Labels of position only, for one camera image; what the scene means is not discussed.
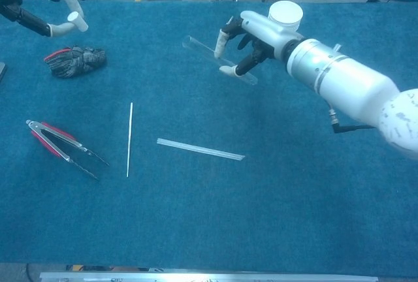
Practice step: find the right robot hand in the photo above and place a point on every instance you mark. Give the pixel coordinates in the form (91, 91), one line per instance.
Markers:
(264, 29)

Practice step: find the clear glass test tube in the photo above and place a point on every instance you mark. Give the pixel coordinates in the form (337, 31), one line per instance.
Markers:
(202, 51)

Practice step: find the small white cap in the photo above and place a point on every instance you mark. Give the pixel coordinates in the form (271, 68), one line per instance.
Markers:
(78, 22)

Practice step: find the stack of white paper cups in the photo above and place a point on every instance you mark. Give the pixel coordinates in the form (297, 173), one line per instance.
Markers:
(285, 12)

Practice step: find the black and red work glove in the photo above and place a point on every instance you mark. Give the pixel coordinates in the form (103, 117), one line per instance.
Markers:
(75, 61)

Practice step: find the clear plastic ruler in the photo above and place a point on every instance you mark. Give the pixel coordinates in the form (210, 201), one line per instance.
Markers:
(200, 149)

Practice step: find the blue cloth table cover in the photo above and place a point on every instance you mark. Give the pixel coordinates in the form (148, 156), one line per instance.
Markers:
(294, 197)

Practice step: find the thin white stick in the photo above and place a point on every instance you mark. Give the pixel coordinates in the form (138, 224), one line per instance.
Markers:
(129, 138)

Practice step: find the aluminium rail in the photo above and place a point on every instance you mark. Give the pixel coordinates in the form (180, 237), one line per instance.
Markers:
(196, 277)

